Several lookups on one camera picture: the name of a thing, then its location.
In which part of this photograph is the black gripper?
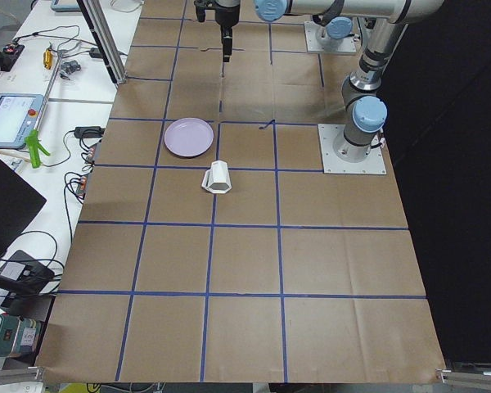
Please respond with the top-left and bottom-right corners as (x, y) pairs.
(214, 0), (240, 62)

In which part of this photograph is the white hexagonal cup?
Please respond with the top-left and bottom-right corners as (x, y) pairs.
(201, 160), (232, 194)

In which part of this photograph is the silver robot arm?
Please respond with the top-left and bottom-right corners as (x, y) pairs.
(254, 1), (443, 106)
(312, 16), (354, 47)

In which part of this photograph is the purple plate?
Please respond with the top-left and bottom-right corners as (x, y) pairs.
(164, 118), (214, 158)

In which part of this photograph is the black power adapter far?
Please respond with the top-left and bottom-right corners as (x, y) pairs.
(89, 47), (102, 59)

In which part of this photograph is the black power adapter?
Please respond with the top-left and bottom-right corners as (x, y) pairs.
(74, 126), (105, 139)
(89, 47), (102, 59)

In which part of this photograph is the long metal rod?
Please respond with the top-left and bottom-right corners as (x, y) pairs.
(33, 50), (64, 131)

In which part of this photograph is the yellow tool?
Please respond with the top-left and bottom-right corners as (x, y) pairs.
(43, 48), (53, 70)

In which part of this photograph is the green plastic clamp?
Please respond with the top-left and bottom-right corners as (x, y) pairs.
(25, 129), (51, 169)

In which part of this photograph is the blue teach pendant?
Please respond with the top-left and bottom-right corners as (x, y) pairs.
(0, 93), (43, 149)

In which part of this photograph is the brown paper table cover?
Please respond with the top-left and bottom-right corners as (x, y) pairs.
(37, 1), (444, 383)

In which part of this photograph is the black monitor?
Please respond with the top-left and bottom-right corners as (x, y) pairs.
(0, 160), (46, 255)

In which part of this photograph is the black box device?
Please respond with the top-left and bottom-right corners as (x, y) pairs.
(0, 250), (55, 295)

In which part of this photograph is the green white machine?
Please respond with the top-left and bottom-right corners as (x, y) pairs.
(0, 314), (42, 358)

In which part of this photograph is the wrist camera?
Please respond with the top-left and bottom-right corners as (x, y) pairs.
(194, 0), (213, 23)

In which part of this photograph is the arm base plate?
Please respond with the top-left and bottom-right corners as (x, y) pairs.
(318, 124), (387, 175)
(304, 16), (357, 56)

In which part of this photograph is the aluminium frame post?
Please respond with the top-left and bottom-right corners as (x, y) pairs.
(77, 0), (127, 85)

